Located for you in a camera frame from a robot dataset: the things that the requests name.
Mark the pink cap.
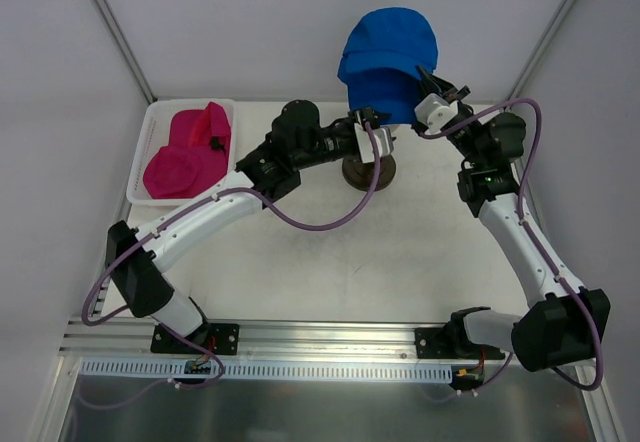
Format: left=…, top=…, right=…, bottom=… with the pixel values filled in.
left=169, top=102, right=232, bottom=153
left=143, top=145, right=229, bottom=199

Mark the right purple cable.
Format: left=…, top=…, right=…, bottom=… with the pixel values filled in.
left=417, top=97, right=604, bottom=408

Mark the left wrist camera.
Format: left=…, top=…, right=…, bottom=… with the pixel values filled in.
left=354, top=124, right=394, bottom=164

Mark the aluminium rail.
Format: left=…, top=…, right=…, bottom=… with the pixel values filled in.
left=59, top=317, right=502, bottom=364

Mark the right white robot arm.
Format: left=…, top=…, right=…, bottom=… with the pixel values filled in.
left=413, top=68, right=611, bottom=391

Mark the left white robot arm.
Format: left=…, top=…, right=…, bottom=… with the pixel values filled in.
left=105, top=100, right=393, bottom=352

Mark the purple cable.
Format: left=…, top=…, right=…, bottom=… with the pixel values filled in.
left=80, top=120, right=382, bottom=391
left=417, top=97, right=604, bottom=408

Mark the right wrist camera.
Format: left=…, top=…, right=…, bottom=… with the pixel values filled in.
left=414, top=93, right=458, bottom=134

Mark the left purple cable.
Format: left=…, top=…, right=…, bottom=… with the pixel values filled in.
left=80, top=120, right=382, bottom=391

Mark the white slotted cable duct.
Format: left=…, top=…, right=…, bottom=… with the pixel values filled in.
left=79, top=357, right=454, bottom=384

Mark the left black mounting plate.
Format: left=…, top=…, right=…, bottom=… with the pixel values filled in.
left=150, top=322, right=240, bottom=356

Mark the white plastic basket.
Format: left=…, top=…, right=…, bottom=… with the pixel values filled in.
left=126, top=98, right=237, bottom=206

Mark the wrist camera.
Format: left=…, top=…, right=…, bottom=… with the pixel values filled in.
left=354, top=124, right=394, bottom=164
left=414, top=93, right=458, bottom=134

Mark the black mounting plate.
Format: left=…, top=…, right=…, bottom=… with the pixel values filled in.
left=150, top=322, right=240, bottom=356
left=414, top=326, right=505, bottom=361

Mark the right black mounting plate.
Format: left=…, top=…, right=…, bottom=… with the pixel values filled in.
left=414, top=326, right=505, bottom=361

